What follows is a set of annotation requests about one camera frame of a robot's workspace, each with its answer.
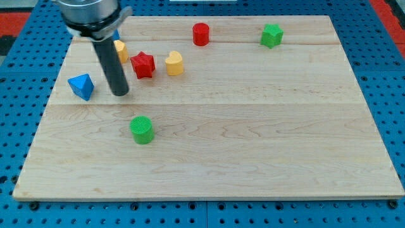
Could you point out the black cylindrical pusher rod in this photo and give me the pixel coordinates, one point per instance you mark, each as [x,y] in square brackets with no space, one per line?
[112,67]

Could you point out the blue block behind arm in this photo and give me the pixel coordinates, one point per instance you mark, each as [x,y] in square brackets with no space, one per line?
[116,35]

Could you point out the yellow block behind rod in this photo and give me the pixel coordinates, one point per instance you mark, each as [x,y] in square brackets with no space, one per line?
[121,50]

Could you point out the red star block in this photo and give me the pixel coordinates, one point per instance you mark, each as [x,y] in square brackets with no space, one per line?
[143,65]

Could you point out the blue triangle block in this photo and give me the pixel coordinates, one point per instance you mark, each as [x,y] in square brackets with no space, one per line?
[82,86]

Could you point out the green cylinder block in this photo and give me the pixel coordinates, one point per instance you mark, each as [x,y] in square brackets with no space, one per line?
[142,129]

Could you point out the yellow heart block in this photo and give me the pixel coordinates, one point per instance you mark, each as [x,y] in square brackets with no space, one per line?
[174,64]

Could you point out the red cylinder block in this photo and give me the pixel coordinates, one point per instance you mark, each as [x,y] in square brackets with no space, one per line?
[200,34]

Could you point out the wooden board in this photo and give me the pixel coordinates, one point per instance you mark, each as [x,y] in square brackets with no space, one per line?
[242,122]

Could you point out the green star block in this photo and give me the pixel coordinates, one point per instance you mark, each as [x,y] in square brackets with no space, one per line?
[271,36]

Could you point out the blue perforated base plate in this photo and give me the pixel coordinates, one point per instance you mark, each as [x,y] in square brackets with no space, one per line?
[32,65]

